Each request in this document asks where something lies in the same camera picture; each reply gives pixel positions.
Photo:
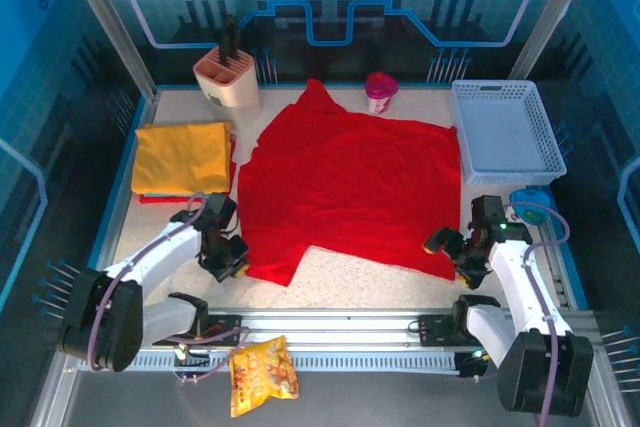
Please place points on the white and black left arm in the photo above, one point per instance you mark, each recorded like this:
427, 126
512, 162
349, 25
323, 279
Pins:
155, 252

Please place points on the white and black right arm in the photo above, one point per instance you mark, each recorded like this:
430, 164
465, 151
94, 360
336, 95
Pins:
520, 287

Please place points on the blue lidded cup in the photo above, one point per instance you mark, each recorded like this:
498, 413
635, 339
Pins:
532, 207

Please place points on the folded teal t-shirt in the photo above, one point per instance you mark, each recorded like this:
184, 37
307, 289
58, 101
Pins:
170, 194

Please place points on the folded yellow t-shirt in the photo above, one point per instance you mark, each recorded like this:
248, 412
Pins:
180, 157

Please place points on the yellow snack bag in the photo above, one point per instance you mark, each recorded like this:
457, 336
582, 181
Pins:
262, 377

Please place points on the pale blue plastic basket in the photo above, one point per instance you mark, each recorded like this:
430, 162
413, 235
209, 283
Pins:
507, 142

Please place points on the pink and cream knife block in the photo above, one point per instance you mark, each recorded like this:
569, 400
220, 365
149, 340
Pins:
230, 92

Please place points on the pink lidded cup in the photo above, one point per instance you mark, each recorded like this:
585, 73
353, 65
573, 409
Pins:
380, 94

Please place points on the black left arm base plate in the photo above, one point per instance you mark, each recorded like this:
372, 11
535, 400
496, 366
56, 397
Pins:
225, 322

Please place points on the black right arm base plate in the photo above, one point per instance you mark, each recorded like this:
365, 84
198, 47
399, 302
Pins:
435, 329

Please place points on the aluminium mounting rail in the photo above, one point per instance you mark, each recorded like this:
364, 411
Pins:
325, 322

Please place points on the aluminium frame post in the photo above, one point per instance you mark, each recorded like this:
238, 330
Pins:
555, 12
107, 22

